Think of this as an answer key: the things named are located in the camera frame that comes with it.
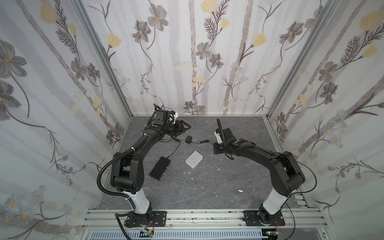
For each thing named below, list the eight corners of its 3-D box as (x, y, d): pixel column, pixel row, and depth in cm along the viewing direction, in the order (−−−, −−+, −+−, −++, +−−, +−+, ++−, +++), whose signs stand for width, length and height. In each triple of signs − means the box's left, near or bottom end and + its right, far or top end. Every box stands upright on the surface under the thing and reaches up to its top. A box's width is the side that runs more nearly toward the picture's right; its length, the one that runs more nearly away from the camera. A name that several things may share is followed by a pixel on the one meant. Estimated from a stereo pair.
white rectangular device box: (184, 162, 97) (184, 160, 95) (195, 151, 102) (195, 150, 100) (193, 169, 94) (193, 167, 92) (203, 158, 99) (203, 156, 97)
